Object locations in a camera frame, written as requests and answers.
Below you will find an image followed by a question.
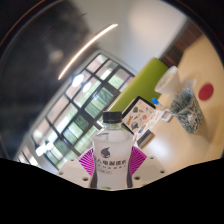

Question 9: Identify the small blue-capped bottle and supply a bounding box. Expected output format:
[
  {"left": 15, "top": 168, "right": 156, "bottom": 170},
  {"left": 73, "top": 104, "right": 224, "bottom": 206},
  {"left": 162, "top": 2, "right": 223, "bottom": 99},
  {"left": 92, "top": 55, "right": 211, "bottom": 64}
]
[{"left": 151, "top": 97, "right": 165, "bottom": 110}]

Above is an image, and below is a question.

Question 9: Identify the patterned drinking cup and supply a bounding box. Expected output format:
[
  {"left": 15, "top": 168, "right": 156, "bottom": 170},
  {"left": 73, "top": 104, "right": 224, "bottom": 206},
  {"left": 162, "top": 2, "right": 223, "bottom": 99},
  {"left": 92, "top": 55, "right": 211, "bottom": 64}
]
[{"left": 169, "top": 87, "right": 204, "bottom": 134}]

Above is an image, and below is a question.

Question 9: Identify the curved linear ceiling light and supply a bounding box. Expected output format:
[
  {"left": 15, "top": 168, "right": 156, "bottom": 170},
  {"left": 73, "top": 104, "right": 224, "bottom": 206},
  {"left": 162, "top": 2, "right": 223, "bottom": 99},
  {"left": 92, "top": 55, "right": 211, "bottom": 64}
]
[{"left": 57, "top": 23, "right": 119, "bottom": 81}]

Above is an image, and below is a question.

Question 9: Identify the black-framed tablet with stickers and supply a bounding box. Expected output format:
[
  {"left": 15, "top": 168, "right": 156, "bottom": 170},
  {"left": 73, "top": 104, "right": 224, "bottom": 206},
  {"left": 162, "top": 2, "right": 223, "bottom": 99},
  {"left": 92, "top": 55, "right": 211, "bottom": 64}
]
[{"left": 121, "top": 96, "right": 157, "bottom": 135}]

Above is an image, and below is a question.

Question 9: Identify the green upholstered bench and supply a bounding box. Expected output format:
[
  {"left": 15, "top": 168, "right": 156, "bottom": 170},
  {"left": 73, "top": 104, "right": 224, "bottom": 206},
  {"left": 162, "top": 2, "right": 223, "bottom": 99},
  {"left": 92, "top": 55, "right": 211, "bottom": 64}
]
[{"left": 108, "top": 57, "right": 169, "bottom": 114}]

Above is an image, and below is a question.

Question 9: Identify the small dark box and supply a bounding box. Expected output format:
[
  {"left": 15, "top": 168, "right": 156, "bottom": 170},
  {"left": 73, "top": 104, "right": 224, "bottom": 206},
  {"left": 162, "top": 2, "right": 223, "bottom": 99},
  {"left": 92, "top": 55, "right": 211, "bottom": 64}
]
[{"left": 136, "top": 129, "right": 155, "bottom": 148}]

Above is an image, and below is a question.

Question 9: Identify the hanging pendant lamps group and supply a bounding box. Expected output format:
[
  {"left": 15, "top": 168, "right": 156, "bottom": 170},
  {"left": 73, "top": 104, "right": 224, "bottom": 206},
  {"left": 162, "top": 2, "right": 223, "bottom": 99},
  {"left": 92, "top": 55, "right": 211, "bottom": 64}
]
[{"left": 34, "top": 73, "right": 93, "bottom": 158}]

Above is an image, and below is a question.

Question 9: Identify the flat round red coaster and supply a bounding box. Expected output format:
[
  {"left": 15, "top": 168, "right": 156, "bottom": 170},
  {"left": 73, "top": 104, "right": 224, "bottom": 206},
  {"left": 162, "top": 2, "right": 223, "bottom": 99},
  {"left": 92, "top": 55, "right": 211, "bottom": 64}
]
[{"left": 198, "top": 82, "right": 215, "bottom": 102}]

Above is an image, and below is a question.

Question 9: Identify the clear black-capped water bottle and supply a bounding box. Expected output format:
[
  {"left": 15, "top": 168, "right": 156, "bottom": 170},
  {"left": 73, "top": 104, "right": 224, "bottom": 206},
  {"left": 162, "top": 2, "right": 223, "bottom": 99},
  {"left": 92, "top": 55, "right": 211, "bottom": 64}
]
[{"left": 91, "top": 110, "right": 134, "bottom": 191}]

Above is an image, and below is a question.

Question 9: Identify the white bowl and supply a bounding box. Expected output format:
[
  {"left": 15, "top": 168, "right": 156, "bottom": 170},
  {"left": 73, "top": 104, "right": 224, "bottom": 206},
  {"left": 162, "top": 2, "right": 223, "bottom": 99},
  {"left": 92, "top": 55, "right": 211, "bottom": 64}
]
[{"left": 154, "top": 65, "right": 181, "bottom": 96}]

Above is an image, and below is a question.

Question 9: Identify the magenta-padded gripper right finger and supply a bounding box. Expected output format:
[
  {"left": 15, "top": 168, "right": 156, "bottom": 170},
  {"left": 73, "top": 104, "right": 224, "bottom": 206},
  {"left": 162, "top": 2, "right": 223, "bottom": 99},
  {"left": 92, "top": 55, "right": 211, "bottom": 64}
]
[{"left": 127, "top": 145, "right": 167, "bottom": 188}]

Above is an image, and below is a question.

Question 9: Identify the small white flat device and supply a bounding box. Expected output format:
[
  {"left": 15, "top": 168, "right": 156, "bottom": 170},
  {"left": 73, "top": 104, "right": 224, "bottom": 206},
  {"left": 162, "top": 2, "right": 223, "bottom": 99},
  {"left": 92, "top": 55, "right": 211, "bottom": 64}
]
[{"left": 159, "top": 109, "right": 173, "bottom": 123}]

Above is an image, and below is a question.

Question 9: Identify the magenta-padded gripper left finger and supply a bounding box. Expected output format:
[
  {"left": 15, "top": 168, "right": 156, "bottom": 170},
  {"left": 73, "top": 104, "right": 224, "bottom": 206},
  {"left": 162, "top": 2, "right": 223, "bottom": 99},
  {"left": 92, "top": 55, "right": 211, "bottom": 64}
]
[{"left": 56, "top": 148, "right": 98, "bottom": 188}]

